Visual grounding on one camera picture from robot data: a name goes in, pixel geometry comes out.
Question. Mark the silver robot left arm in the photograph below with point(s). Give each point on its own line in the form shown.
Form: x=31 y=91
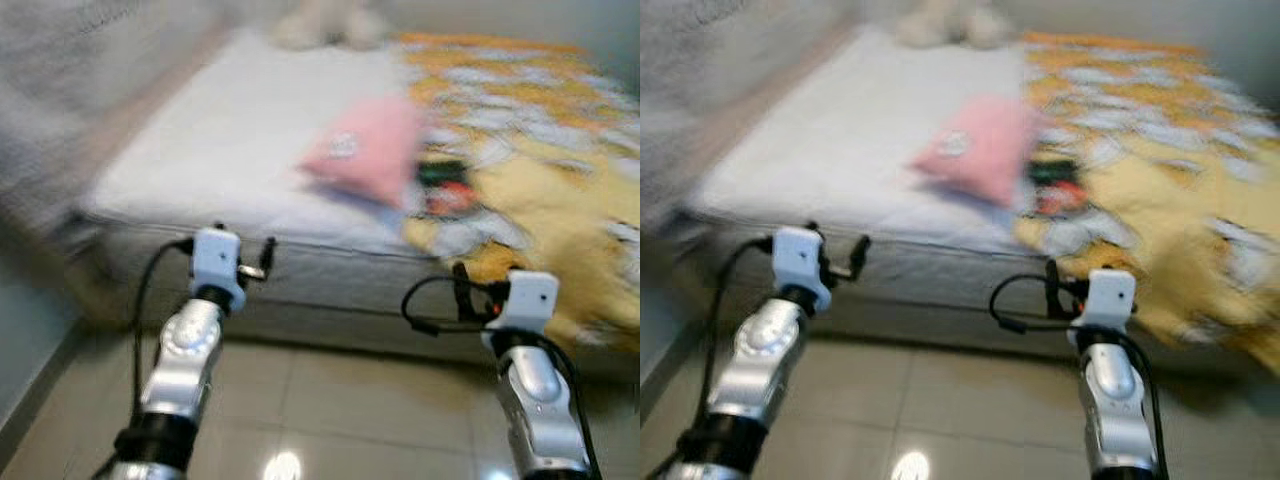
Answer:
x=190 y=340
x=765 y=340

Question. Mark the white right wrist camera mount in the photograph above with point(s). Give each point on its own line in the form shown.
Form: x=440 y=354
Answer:
x=1110 y=298
x=530 y=298

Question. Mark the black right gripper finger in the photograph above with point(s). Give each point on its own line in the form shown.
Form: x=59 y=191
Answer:
x=1053 y=288
x=460 y=290

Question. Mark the grey bed base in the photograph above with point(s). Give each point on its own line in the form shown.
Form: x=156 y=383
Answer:
x=340 y=290
x=930 y=290

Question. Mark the pink pillow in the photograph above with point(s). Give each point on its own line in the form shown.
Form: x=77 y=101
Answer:
x=370 y=150
x=985 y=150

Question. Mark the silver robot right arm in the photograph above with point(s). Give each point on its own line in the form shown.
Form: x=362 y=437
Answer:
x=1105 y=390
x=535 y=390

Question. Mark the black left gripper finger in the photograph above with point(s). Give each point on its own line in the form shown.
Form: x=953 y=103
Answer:
x=269 y=252
x=860 y=252

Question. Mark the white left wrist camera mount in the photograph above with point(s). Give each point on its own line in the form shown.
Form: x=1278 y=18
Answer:
x=797 y=262
x=215 y=260

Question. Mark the beige plush toy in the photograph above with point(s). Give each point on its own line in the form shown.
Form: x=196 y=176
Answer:
x=330 y=25
x=950 y=25

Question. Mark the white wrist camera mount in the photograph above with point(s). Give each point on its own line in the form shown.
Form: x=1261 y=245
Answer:
x=797 y=262
x=1110 y=298
x=215 y=260
x=530 y=298

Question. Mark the yellow cartoon print blanket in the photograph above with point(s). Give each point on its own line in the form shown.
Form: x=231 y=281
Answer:
x=1170 y=200
x=560 y=200

